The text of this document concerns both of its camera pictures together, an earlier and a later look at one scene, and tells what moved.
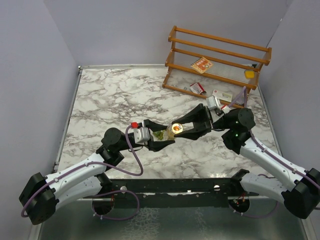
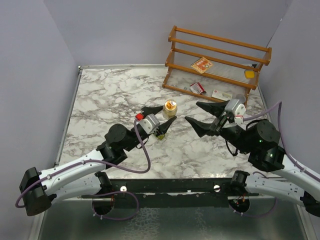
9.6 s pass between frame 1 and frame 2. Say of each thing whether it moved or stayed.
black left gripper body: moved
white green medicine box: stayed
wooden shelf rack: stayed
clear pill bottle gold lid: moved
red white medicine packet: stayed
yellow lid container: stayed
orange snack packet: stayed
